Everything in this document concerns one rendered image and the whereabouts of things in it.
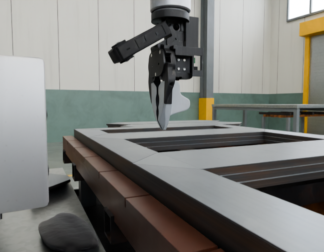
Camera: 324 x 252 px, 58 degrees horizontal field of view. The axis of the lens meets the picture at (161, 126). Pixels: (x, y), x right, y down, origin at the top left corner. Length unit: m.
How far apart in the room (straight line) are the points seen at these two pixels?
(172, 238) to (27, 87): 0.21
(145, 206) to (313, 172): 0.38
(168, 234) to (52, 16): 7.67
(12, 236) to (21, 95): 0.58
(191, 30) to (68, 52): 7.27
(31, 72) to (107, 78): 7.78
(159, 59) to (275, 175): 0.31
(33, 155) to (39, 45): 7.53
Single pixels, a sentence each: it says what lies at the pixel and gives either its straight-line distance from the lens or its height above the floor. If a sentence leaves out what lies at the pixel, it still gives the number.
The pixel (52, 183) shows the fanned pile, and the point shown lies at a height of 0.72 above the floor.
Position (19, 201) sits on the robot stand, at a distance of 0.19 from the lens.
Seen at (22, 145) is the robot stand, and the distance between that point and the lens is 0.19.
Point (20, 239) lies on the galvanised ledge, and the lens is 0.72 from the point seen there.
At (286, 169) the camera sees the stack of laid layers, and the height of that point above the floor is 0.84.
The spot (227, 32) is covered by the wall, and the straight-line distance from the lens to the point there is 10.26.
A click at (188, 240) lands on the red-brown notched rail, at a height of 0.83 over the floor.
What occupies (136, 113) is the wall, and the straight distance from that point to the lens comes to 8.24.
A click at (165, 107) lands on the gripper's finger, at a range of 0.52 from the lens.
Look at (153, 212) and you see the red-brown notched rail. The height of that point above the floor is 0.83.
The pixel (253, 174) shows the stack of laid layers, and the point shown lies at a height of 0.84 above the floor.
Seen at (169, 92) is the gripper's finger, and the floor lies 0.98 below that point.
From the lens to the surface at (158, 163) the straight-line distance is 0.54.
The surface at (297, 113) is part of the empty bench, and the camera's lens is 3.55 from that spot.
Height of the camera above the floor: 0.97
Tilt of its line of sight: 4 degrees down
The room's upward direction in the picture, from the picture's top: straight up
